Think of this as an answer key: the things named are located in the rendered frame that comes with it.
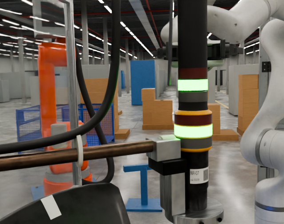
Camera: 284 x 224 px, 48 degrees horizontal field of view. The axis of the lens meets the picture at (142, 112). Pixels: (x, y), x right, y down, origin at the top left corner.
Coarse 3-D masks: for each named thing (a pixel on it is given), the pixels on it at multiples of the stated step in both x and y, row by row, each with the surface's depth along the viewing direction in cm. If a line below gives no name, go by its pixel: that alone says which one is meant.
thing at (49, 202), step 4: (48, 196) 44; (52, 196) 44; (44, 200) 44; (48, 200) 44; (52, 200) 44; (44, 204) 43; (48, 204) 43; (52, 204) 44; (56, 204) 44; (48, 208) 43; (52, 208) 43; (56, 208) 43; (48, 212) 43; (52, 212) 43; (56, 212) 43; (60, 212) 43; (52, 216) 43; (56, 216) 43
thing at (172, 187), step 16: (160, 144) 34; (176, 144) 35; (160, 160) 34; (176, 160) 34; (160, 176) 37; (176, 176) 35; (160, 192) 37; (176, 192) 35; (176, 208) 35; (208, 208) 37
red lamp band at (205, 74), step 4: (180, 68) 35; (184, 68) 35; (188, 68) 35; (192, 68) 35; (196, 68) 35; (200, 68) 35; (204, 68) 35; (180, 72) 35; (184, 72) 35; (188, 72) 35; (192, 72) 35; (196, 72) 35; (200, 72) 35; (204, 72) 35; (180, 76) 36; (184, 76) 35; (188, 76) 35; (192, 76) 35; (196, 76) 35; (200, 76) 35; (204, 76) 35
